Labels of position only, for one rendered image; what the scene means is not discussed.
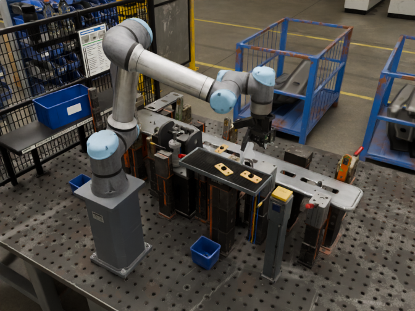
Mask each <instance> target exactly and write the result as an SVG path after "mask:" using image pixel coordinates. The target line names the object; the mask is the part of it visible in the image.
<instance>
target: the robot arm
mask: <svg viewBox="0 0 415 311"><path fill-rule="evenodd" d="M152 40H153V33H152V31H151V29H150V27H149V26H148V24H147V23H146V22H144V21H143V20H141V19H138V18H130V19H126V20H124V21H123V22H122V23H120V24H118V25H116V26H114V27H112V28H110V29H109V30H108V31H107V32H106V33H105V34H104V36H103V40H102V47H103V52H104V54H105V56H106V57H107V58H108V59H109V60H110V61H111V62H112V63H113V64H114V65H116V71H115V85H114V98H113V106H112V114H111V115H110V116H108V119H107V129H106V130H101V131H99V132H98V133H97V132H95V133H94V134H92V135H91V136H90V137H89V138H88V141H87V152H88V155H89V158H90V164H91V169H92V173H93V174H92V178H91V184H90V187H91V192H92V193H93V194H94V195H95V196H97V197H100V198H112V197H117V196H119V195H121V194H123V193H124V192H126V190H127V189H128V186H129V183H128V178H127V176H126V174H125V172H124V171H123V169H122V163H121V157H122V156H123V154H124V153H125V152H126V151H127V149H128V148H129V147H130V146H131V145H132V144H133V143H134V142H135V141H136V139H137V137H138V135H139V132H140V130H139V126H138V125H137V124H136V123H137V121H136V118H135V117H134V112H135V103H136V94H137V89H138V79H139V74H140V73H141V74H143V75H146V76H147V77H150V78H152V79H155V80H157V81H160V82H161V83H164V84H166V85H169V86H171V87H173V88H175V89H178V90H180V91H183V92H184V93H187V94H189V95H192V96H194V97H197V98H198V99H201V100H203V101H206V102H208V103H210V106H211V108H212V109H213V110H214V112H217V113H218V114H226V113H228V112H230V111H231V110H232V108H233V107H234V106H235V104H236V102H237V99H238V97H239V95H240V94H244V95H251V103H250V111H251V112H250V115H251V116H250V117H246V118H239V119H237V120H236V121H235V122H234V123H233V126H234V128H235V129H237V128H238V129H240V128H243V127H246V126H249V127H248V129H247V131H246V134H245V136H244V138H243V141H242V144H241V149H240V150H241V151H240V165H242V164H243V161H244V159H245V158H246V159H254V158H255V153H254V152H253V147H254V144H253V143H252V142H250V140H251V141H254V142H255V143H257V144H258V145H259V146H261V147H263V148H264V149H266V146H267V144H270V145H274V143H273V140H274V141H275V135H276V128H275V127H272V120H273V119H275V115H274V114H271V111H272V101H273V95H274V85H275V71H274V70H273V69H272V68H270V67H256V68H254V70H253V72H252V73H247V72H237V71H232V70H221V71H219V73H218V75H217V79H216V80H214V79H212V78H210V77H207V76H206V75H203V74H201V73H198V72H196V71H194V70H192V69H189V68H187V67H184V66H182V65H180V64H177V63H175V62H173V61H171V60H169V59H166V58H164V57H161V56H159V55H157V54H155V53H152V52H150V51H147V48H148V47H150V45H151V43H152ZM274 132H275V134H274Z"/></svg>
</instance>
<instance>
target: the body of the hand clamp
mask: <svg viewBox="0 0 415 311"><path fill-rule="evenodd" d="M139 130H140V132H139V135H138V137H137V139H136V141H135V142H134V143H133V144H132V145H131V146H130V147H129V148H130V155H131V160H132V165H131V168H132V176H134V177H136V178H139V179H141V180H145V179H147V176H145V175H146V172H145V164H144V163H143V153H142V147H143V141H142V134H141V127H139Z"/></svg>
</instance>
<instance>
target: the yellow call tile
mask: <svg viewBox="0 0 415 311"><path fill-rule="evenodd" d="M292 193H293V191H290V190H288V189H285V188H283V187H280V186H278V187H277V188H276V189H275V191H274V192H273V193H272V194H271V196H273V197H275V198H277V199H280V200H282V201H285V202H286V200H287V199H288V198H289V197H290V196H291V195H292Z"/></svg>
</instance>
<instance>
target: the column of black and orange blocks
mask: <svg viewBox="0 0 415 311"><path fill-rule="evenodd" d="M87 91H88V97H89V101H90V107H91V114H92V118H93V124H94V130H95V132H97V133H98V132H99V131H101V130H104V128H103V125H102V124H103V123H102V120H101V113H100V111H101V108H100V107H98V106H99V100H98V91H97V88H89V89H88V90H87Z"/></svg>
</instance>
